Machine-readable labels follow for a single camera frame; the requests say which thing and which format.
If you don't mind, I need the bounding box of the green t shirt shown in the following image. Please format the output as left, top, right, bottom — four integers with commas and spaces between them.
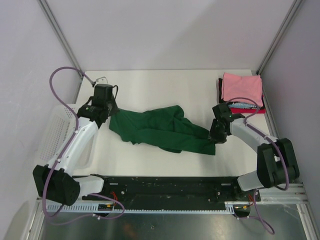
109, 105, 216, 156

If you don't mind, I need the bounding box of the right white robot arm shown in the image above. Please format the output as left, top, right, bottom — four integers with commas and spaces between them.
208, 103, 300, 201

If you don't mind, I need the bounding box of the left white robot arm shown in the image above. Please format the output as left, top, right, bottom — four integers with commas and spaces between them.
32, 83, 119, 206

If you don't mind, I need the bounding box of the red folded t shirt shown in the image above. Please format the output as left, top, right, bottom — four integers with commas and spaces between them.
230, 107, 266, 114

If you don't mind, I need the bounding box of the black printed folded t shirt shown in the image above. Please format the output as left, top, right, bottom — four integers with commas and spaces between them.
218, 78, 265, 109

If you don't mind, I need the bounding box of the white plastic basket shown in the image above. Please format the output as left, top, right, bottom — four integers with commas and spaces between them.
35, 104, 97, 170

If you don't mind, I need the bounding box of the pink folded t shirt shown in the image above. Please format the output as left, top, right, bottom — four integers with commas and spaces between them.
221, 72, 263, 107

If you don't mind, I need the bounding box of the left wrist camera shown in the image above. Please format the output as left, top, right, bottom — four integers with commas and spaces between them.
92, 76, 109, 87

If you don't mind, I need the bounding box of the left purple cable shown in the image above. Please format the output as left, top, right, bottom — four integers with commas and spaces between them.
41, 66, 125, 226

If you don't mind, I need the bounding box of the grey slotted cable duct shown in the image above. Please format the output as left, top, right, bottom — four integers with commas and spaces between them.
61, 201, 254, 215

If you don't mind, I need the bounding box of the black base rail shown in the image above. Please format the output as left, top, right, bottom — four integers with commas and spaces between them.
82, 172, 262, 208

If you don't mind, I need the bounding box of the left aluminium frame post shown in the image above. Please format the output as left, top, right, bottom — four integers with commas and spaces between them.
37, 0, 81, 70

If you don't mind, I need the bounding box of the aluminium frame post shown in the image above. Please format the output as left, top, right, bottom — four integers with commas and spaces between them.
255, 0, 305, 75
37, 0, 81, 70

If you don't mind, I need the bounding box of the right aluminium frame post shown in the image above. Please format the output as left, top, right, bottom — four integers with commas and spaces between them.
255, 0, 305, 75

